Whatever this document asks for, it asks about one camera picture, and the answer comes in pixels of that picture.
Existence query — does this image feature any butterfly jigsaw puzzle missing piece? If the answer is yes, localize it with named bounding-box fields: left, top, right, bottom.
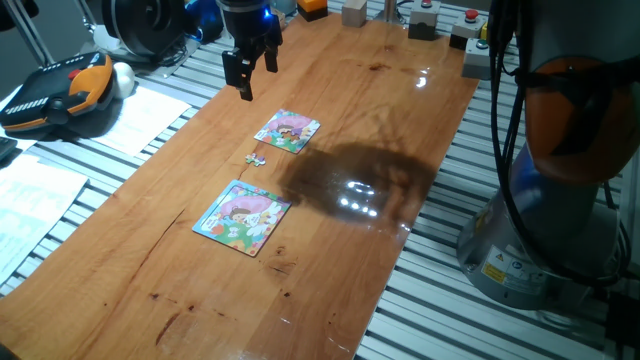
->
left=253, top=108, right=322, bottom=155

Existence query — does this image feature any grey box red mushroom button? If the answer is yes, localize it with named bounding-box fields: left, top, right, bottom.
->
left=448, top=8, right=489, bottom=51

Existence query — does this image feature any beige rectangular block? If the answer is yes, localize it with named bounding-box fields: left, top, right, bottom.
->
left=341, top=0, right=369, bottom=29

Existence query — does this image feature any grey black box red button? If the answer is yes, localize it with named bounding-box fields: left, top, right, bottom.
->
left=407, top=0, right=443, bottom=42

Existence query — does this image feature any orange button box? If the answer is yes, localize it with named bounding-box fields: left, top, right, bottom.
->
left=296, top=0, right=330, bottom=23

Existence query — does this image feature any white paper sheet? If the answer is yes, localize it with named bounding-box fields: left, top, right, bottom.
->
left=91, top=85, right=193, bottom=158
left=0, top=152, right=90, bottom=287

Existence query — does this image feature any complete butterfly puzzle card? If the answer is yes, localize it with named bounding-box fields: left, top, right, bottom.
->
left=192, top=178, right=293, bottom=259

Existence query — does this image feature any black orange teach pendant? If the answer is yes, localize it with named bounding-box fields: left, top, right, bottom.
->
left=0, top=51, right=116, bottom=134

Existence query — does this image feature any grey metal tripod leg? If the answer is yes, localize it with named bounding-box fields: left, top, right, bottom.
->
left=73, top=0, right=97, bottom=34
left=3, top=0, right=55, bottom=67

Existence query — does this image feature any glossy wooden board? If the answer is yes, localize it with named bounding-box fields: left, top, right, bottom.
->
left=0, top=12, right=481, bottom=360

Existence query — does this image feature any grey box green button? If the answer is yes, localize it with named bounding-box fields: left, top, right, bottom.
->
left=460, top=37, right=494, bottom=81

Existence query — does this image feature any aluminium frame post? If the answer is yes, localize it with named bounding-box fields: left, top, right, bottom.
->
left=373, top=0, right=407, bottom=25

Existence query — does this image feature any black round reel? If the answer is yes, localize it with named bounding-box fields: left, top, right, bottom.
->
left=101, top=0, right=190, bottom=59

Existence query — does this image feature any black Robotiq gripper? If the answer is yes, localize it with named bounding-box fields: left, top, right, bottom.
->
left=218, top=0, right=284, bottom=103

